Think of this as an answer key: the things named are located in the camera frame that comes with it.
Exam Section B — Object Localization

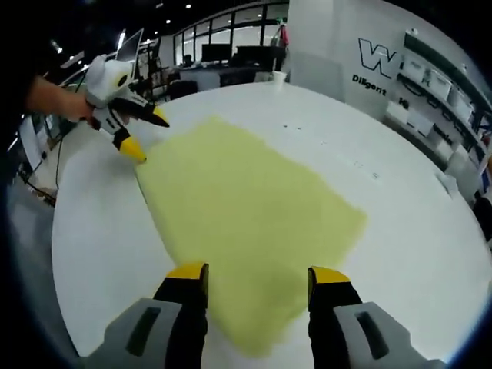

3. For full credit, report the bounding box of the white storage bin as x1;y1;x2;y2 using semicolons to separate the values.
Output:
403;57;424;80
424;71;451;98
451;91;474;117

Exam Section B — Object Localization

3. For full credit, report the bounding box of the black desktop monitor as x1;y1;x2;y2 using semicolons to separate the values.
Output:
201;44;234;63

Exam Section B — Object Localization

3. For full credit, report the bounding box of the person's left hand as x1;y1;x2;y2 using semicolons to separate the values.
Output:
56;91;94;124

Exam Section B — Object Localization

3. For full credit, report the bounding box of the yellow blue grey garment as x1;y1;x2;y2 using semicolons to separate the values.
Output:
135;115;369;351

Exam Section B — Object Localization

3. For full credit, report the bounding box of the grey metal shelf rack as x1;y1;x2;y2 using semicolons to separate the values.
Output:
395;28;492;186

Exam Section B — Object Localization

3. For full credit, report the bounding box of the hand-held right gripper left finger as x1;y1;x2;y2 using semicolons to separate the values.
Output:
86;261;211;369

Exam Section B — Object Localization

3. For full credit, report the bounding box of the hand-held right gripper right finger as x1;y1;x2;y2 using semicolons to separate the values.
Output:
307;265;436;369

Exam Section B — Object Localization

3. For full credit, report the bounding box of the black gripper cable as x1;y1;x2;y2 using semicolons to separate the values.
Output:
52;125;69;194

